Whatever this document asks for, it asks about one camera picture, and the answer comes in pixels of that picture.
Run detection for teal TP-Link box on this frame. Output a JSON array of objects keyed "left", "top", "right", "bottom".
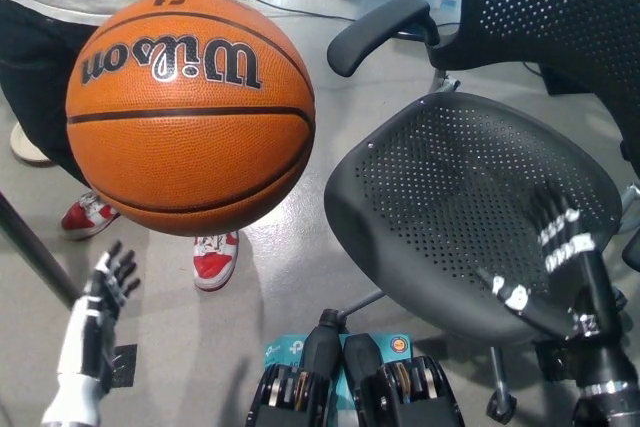
[{"left": 264, "top": 332, "right": 414, "bottom": 427}]

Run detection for black tape patch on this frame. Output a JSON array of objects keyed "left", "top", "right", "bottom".
[
  {"left": 109, "top": 344, "right": 139, "bottom": 389},
  {"left": 533, "top": 340, "right": 584, "bottom": 389}
]

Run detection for black trousers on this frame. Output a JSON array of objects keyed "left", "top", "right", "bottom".
[{"left": 0, "top": 0, "right": 109, "bottom": 189}]

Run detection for black metal pole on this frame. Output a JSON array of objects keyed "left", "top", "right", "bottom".
[{"left": 0, "top": 191, "right": 81, "bottom": 309}]

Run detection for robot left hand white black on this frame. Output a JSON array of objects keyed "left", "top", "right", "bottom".
[{"left": 55, "top": 240, "right": 142, "bottom": 393}]

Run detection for red and white sneaker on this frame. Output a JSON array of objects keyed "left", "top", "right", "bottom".
[
  {"left": 192, "top": 230, "right": 240, "bottom": 292},
  {"left": 59, "top": 190, "right": 122, "bottom": 241}
]

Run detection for orange Wilson basketball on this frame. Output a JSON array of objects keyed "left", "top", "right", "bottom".
[{"left": 64, "top": 0, "right": 317, "bottom": 238}]

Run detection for black floor cable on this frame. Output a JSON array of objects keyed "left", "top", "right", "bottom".
[{"left": 222, "top": 0, "right": 357, "bottom": 23}]

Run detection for beige shoe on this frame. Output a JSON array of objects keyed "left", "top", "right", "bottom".
[{"left": 9, "top": 121, "right": 54, "bottom": 166}]

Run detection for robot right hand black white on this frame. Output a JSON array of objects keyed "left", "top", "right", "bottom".
[{"left": 477, "top": 180, "right": 629, "bottom": 346}]

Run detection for black perforated office chair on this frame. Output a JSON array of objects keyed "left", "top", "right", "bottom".
[{"left": 323, "top": 0, "right": 640, "bottom": 423}]

